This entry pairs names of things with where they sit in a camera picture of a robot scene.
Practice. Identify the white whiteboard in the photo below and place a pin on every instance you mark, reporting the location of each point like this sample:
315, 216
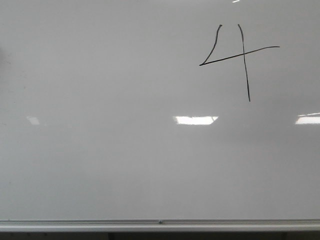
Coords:
159, 109

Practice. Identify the aluminium whiteboard tray rail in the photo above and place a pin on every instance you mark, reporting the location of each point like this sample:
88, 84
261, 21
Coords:
168, 225

